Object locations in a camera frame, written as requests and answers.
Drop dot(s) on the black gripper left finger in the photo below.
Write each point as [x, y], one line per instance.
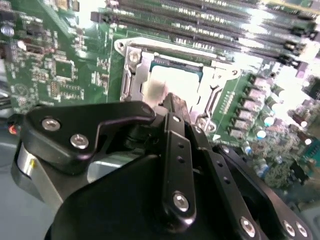
[75, 117]

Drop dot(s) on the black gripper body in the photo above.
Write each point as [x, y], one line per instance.
[112, 205]

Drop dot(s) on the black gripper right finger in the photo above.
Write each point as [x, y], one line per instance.
[220, 170]

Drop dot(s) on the metal socket cover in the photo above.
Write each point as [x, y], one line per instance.
[140, 75]

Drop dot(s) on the silver CPU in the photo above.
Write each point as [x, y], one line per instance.
[175, 80]

